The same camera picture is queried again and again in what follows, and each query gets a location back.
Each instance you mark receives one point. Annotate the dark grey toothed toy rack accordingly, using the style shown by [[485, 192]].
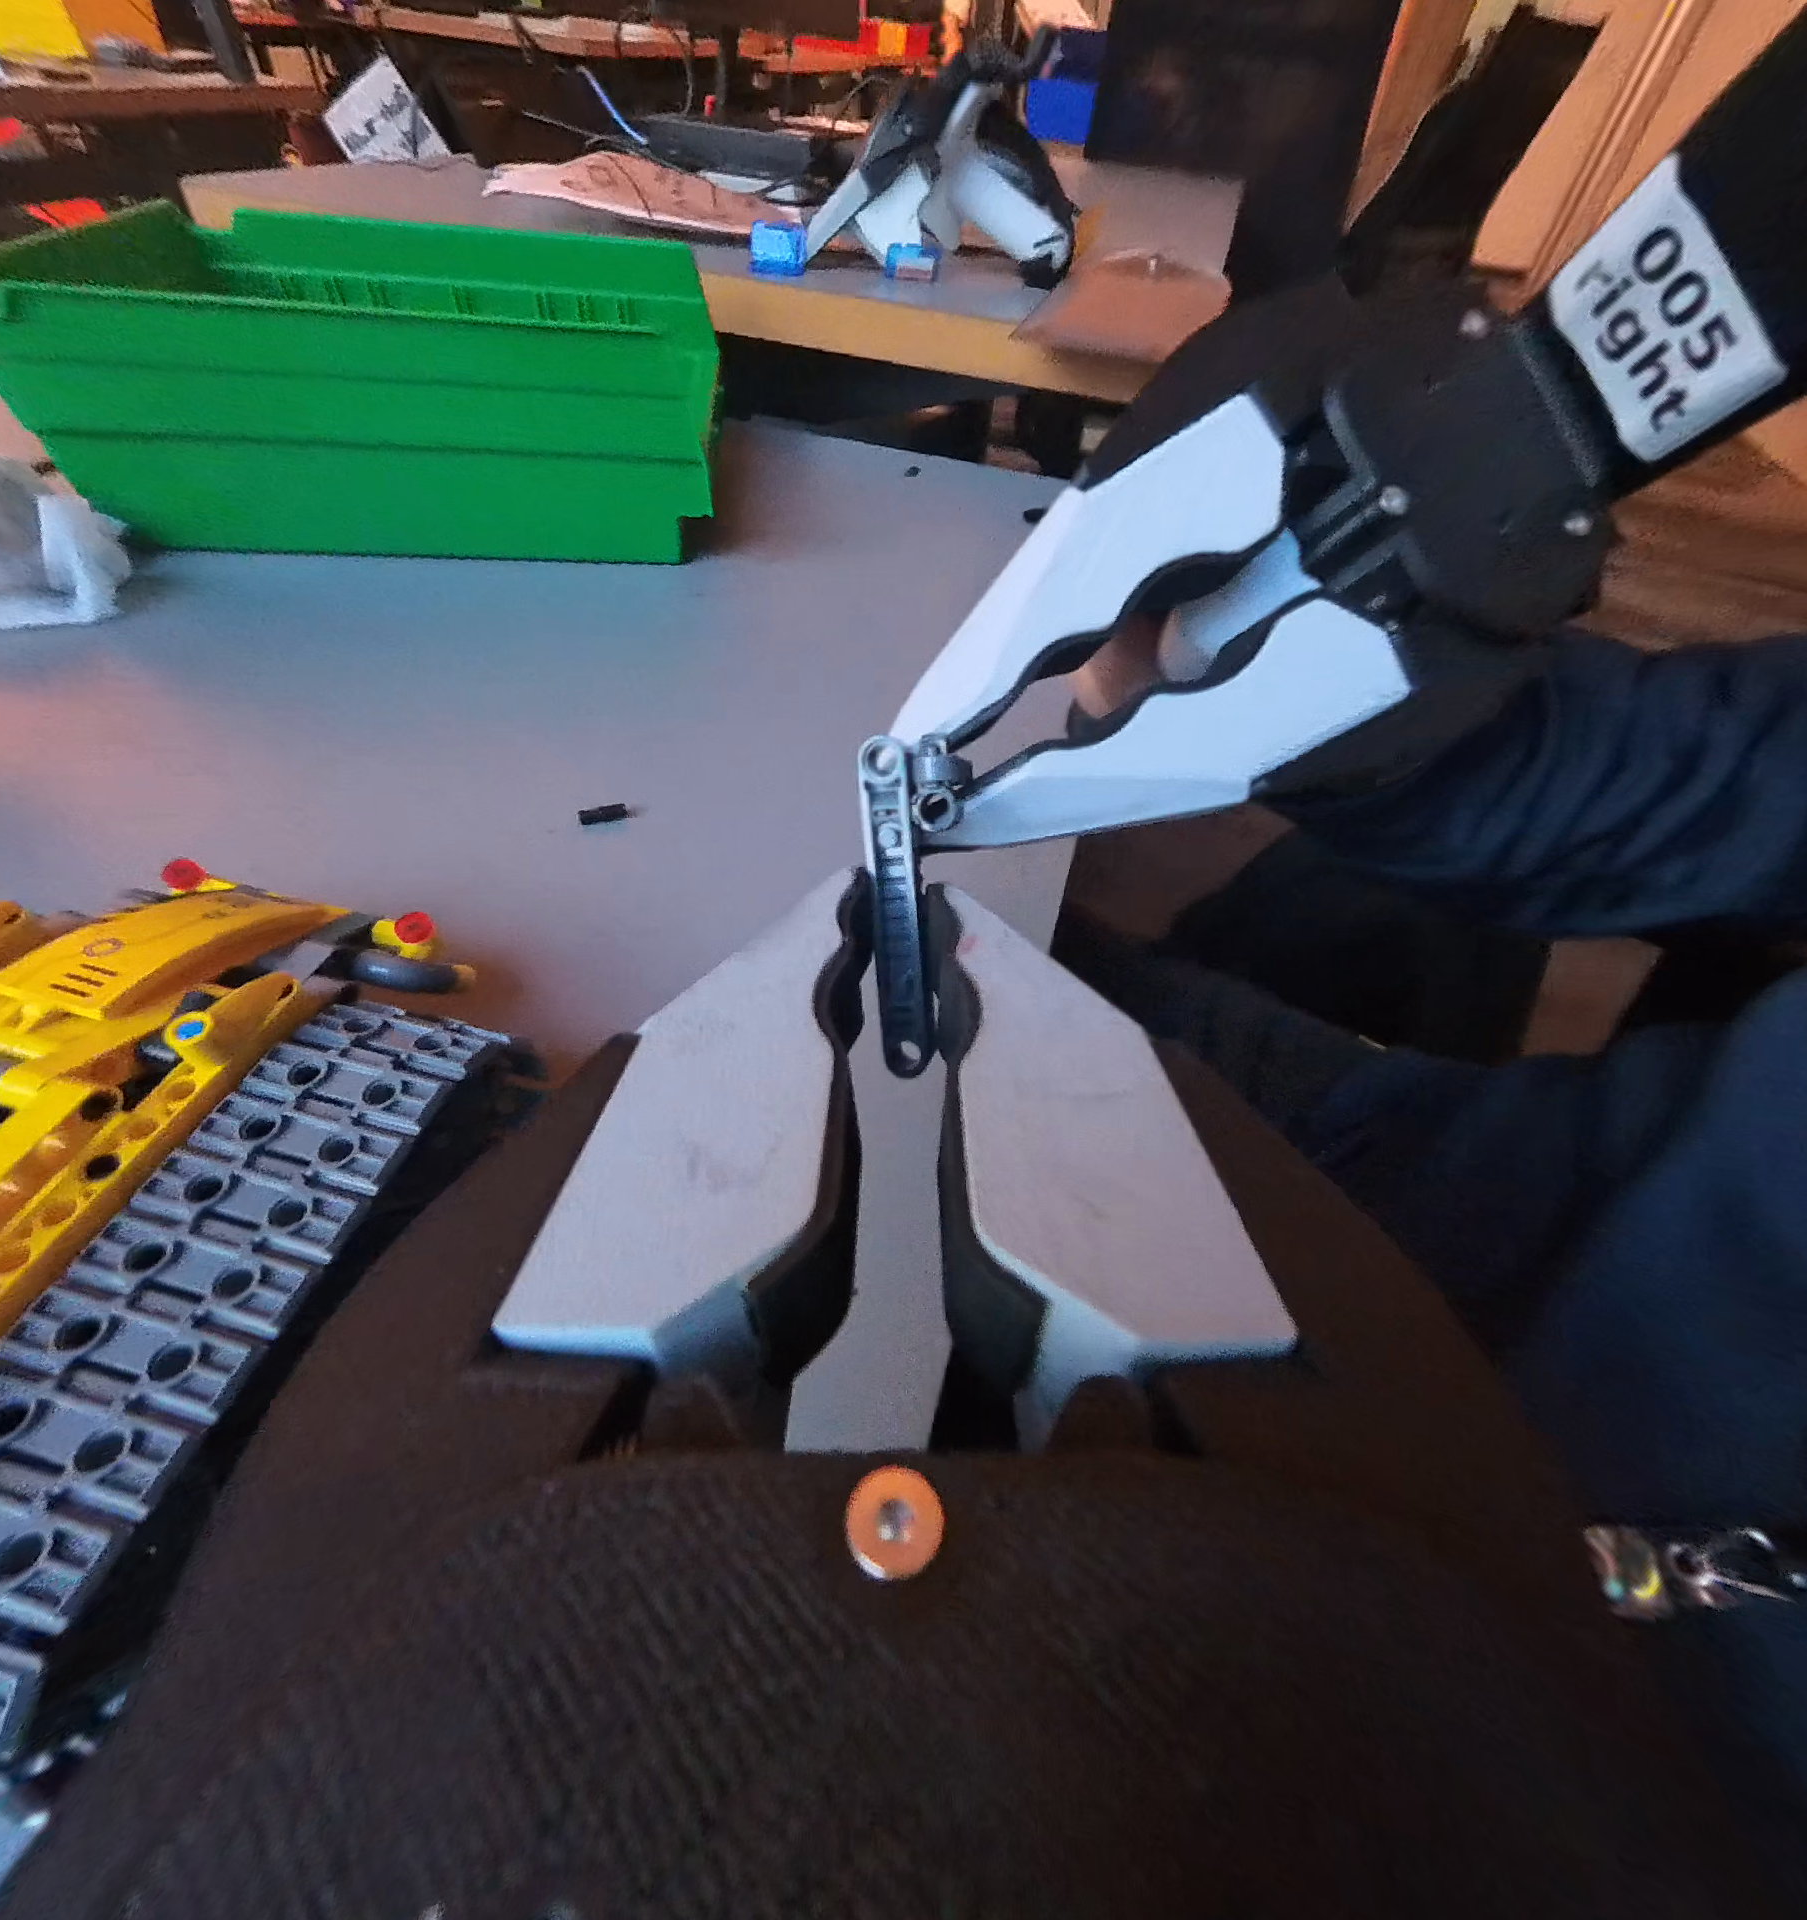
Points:
[[894, 928]]

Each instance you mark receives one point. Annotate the white black handheld tool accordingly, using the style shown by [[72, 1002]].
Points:
[[977, 182]]

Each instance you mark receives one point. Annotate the grey topped back table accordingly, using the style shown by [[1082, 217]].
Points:
[[875, 308]]

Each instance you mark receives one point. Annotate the green plastic bin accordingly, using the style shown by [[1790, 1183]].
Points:
[[363, 405]]

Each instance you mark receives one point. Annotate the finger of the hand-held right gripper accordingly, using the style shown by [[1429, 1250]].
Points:
[[1233, 735], [1127, 527]]

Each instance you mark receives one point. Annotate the yellow toy tracked robot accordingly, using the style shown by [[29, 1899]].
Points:
[[140, 1200]]

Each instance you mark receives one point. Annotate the printed paper sheet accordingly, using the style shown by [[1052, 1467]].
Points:
[[618, 188]]

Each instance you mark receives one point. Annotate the small blue cube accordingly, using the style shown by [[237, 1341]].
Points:
[[777, 250]]

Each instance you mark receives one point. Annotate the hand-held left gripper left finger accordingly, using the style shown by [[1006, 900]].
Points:
[[678, 1183]]

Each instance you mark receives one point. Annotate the white crumpled tissue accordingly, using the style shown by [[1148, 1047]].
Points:
[[19, 538]]

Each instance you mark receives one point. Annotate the person's right hand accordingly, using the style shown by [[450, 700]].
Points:
[[1122, 666]]

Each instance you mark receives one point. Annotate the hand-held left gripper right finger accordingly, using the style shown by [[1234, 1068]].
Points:
[[1110, 1183]]

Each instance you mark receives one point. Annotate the white sign card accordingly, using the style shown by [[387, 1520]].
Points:
[[387, 112]]

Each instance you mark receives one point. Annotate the small grey toy connector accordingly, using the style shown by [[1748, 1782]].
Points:
[[939, 781]]

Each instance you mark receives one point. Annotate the person's right forearm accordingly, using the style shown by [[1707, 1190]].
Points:
[[1593, 781]]

